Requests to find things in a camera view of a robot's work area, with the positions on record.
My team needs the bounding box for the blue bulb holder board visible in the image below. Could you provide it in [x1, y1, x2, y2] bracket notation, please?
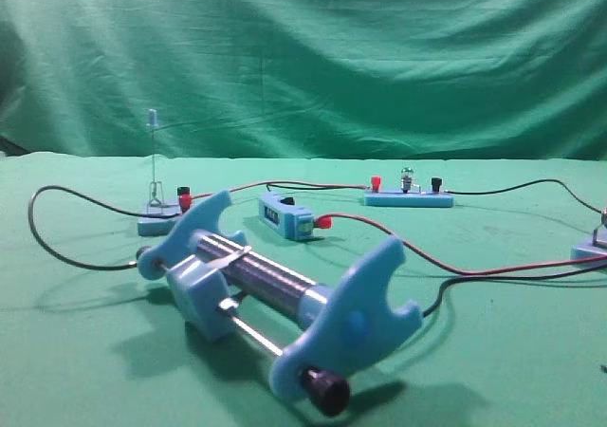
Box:
[363, 176, 454, 208]

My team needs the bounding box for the small glass light bulb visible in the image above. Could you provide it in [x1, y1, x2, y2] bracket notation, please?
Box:
[401, 167, 414, 194]

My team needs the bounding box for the blue battery holder box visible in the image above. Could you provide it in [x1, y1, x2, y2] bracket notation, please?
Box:
[258, 192, 332, 242]

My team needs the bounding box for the blue slide rheostat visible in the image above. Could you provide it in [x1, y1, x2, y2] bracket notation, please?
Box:
[137, 192, 422, 416]

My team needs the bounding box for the green backdrop cloth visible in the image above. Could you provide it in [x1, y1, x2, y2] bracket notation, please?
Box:
[1, 0, 606, 160]

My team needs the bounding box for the blue component base right edge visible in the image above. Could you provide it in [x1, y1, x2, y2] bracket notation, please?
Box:
[570, 210, 606, 268]

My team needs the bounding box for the blue knife switch base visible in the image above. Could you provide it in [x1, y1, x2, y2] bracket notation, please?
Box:
[138, 108, 192, 237]

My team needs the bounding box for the black wire rheostat to right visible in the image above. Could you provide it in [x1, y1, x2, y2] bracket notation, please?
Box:
[422, 264, 606, 318]

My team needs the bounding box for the black wire left loop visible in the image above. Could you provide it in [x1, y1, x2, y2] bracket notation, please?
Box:
[28, 185, 154, 271]

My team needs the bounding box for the black wire bulb to right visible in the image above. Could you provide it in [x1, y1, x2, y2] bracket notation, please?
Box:
[446, 178, 602, 214]

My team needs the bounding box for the red wire battery to right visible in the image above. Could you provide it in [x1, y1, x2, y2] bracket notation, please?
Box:
[330, 213, 607, 275]

